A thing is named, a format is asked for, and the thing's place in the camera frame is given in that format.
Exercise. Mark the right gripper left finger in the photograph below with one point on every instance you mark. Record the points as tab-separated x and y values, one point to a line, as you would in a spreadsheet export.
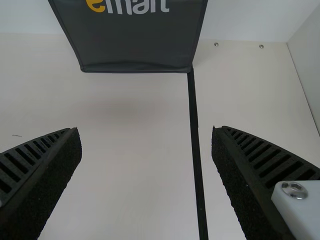
45	175

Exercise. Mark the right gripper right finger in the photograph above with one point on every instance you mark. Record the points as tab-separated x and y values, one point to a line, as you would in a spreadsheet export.
245	180

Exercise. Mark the black strip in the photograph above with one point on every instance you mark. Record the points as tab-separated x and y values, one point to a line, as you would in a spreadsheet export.
195	125

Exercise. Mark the dark grey bag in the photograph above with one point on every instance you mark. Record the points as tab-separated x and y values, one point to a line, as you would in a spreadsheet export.
137	37

